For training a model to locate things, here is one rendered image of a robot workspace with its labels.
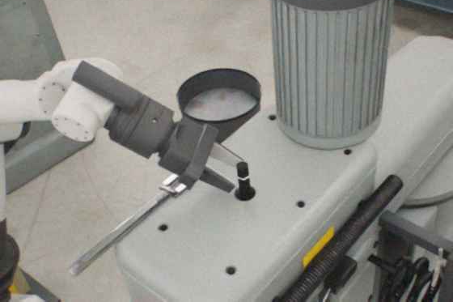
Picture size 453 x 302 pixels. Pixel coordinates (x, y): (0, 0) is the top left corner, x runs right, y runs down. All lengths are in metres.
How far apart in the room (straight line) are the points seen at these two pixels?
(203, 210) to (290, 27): 0.33
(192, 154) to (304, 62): 0.23
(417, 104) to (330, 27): 0.52
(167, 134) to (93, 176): 3.03
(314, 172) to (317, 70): 0.18
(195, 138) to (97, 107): 0.16
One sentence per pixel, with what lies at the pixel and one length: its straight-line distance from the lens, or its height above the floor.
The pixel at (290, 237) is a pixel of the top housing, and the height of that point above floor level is 1.89.
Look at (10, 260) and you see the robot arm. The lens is 1.28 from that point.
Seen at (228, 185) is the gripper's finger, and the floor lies 1.94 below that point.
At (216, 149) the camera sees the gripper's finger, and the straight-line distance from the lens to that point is 1.00.
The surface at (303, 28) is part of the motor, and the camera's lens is 0.95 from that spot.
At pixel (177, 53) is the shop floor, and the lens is 4.88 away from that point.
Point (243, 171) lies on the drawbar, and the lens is 0.97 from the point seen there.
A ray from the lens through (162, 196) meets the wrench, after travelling 1.03.
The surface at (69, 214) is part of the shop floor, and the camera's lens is 3.78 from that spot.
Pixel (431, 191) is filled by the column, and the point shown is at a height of 1.56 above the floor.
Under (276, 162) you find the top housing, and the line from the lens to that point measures 1.07.
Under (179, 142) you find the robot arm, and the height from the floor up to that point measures 2.01.
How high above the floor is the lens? 2.63
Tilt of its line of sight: 44 degrees down
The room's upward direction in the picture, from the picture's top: 5 degrees counter-clockwise
